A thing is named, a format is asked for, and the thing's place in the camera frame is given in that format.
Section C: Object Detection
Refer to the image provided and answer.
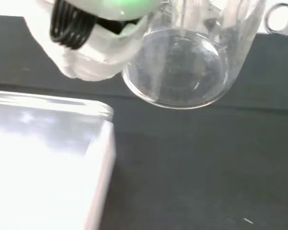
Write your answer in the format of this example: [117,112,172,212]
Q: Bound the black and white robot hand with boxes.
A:
[24,0,165,81]

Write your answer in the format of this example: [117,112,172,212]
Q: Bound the black bench cloth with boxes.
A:
[0,14,288,230]

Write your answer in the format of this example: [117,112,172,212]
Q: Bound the clear glass ring-shaped ware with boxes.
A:
[264,2,288,35]

